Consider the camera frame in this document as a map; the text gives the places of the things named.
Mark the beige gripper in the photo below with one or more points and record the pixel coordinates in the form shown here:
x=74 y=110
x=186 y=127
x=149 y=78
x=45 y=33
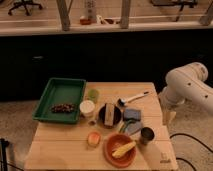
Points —
x=168 y=116

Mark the dark grape bunch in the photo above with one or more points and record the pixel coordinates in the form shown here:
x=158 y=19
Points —
x=63 y=108

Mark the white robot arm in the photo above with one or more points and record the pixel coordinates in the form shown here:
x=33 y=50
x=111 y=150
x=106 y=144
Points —
x=185 y=83

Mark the metal cup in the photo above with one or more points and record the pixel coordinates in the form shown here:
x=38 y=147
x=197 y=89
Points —
x=147 y=135

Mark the grey cloth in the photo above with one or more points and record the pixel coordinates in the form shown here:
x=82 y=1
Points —
x=133 y=128

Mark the blue sponge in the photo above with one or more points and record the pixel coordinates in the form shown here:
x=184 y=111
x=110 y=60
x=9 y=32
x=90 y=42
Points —
x=132 y=114

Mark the green utensil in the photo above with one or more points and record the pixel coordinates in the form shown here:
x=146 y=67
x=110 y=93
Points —
x=125 y=125

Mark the orange clay bowl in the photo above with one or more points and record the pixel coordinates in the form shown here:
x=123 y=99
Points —
x=113 y=142

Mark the wooden block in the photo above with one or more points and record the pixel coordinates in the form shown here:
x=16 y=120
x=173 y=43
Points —
x=109 y=114

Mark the yellow corn cob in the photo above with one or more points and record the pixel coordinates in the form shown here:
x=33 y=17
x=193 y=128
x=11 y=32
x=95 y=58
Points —
x=122 y=150

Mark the orange peach fruit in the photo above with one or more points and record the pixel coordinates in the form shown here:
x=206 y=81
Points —
x=93 y=139

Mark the white cup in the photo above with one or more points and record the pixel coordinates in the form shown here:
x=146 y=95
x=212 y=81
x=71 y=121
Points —
x=87 y=108

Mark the green plastic tray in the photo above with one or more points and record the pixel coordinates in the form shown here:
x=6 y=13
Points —
x=60 y=91

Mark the red object on shelf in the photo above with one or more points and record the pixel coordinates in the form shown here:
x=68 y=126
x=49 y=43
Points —
x=84 y=21

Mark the black stand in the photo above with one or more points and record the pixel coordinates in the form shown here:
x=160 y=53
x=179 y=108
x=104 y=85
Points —
x=3 y=158

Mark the black office chair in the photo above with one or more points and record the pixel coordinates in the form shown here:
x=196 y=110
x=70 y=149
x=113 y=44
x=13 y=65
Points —
x=25 y=4

